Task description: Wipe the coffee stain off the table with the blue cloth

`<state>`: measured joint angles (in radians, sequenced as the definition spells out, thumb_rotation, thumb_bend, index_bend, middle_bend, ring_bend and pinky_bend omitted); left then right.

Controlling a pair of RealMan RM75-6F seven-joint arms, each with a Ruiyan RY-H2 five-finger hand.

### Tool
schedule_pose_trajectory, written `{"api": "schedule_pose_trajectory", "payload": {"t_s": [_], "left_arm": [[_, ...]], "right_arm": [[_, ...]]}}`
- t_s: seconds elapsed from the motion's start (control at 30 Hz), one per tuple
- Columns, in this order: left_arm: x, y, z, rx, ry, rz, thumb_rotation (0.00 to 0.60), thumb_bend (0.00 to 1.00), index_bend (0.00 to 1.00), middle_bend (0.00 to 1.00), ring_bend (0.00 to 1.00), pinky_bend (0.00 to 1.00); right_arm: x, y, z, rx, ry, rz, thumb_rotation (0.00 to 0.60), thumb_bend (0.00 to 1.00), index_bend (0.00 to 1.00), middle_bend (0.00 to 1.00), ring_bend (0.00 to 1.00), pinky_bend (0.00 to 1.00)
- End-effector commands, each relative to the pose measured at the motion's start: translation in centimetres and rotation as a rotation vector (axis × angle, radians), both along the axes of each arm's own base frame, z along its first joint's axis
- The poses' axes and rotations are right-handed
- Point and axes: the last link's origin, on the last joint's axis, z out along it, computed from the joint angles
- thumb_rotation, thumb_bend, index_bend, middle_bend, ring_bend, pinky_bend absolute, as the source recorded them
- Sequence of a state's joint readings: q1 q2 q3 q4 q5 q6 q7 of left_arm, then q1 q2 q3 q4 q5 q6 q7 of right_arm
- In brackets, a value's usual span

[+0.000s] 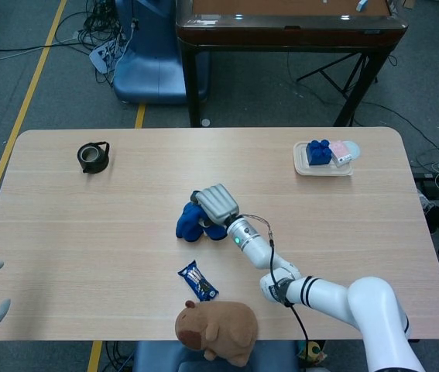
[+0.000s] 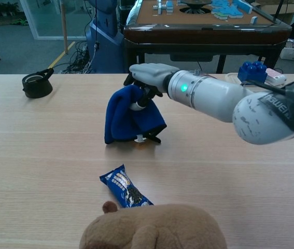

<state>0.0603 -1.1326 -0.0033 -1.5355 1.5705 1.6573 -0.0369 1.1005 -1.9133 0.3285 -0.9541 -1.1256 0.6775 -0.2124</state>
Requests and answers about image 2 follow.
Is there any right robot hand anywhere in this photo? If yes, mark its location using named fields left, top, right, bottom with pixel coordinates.
left=123, top=63, right=181, bottom=111

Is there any blue cloth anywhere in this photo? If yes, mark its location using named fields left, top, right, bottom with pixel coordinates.
left=104, top=85, right=167, bottom=145

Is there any blue machine base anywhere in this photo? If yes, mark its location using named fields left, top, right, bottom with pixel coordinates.
left=86, top=0, right=127, bottom=74

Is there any dark brown mahjong table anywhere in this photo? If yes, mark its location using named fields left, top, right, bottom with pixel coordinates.
left=122, top=0, right=292, bottom=75

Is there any beige plastic food container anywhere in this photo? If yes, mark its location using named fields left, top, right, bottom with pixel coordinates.
left=226, top=72, right=243, bottom=84

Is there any wooden pole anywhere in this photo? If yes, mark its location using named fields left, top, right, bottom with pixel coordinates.
left=60, top=0, right=68, bottom=55

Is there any mahjong tile pile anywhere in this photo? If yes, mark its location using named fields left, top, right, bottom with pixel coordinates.
left=211, top=0, right=254, bottom=20

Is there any blue toy building block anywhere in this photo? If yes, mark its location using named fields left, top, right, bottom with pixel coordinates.
left=237, top=61, right=268, bottom=85

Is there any small black teapot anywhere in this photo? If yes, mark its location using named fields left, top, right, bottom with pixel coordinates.
left=22, top=68, right=54, bottom=99

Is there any blue cookie snack packet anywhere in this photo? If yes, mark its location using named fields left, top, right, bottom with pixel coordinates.
left=99, top=164, right=155, bottom=209

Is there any pink card box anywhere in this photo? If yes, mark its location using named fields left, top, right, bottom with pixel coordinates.
left=264, top=67, right=287, bottom=85

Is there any white framed glass partition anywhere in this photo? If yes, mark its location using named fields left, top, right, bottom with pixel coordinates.
left=19, top=0, right=88, bottom=41

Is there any cardboard box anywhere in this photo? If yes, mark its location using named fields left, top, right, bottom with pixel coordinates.
left=255, top=0, right=294, bottom=16

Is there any brown capybara plush toy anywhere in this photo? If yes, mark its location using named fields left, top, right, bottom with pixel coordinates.
left=78, top=201, right=228, bottom=249

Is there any black floor cable bundle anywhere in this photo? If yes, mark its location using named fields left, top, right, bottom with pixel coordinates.
left=58, top=40, right=95, bottom=75

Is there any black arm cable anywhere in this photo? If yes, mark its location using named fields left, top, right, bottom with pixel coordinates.
left=241, top=79, right=292, bottom=94

